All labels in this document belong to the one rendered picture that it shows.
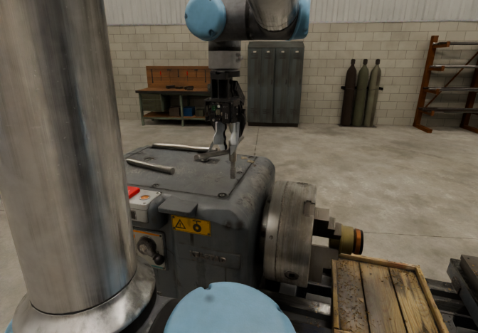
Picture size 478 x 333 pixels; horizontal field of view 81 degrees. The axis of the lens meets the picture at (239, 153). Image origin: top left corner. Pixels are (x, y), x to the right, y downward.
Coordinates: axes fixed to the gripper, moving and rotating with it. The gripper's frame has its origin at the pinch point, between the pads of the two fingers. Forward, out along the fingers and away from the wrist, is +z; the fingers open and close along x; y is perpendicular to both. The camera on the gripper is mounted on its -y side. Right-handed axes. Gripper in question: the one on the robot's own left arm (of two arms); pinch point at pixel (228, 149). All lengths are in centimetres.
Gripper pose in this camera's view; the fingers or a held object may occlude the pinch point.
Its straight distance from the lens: 74.0
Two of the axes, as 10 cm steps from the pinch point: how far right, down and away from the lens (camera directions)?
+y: -2.6, 3.1, -9.1
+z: 0.0, 9.5, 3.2
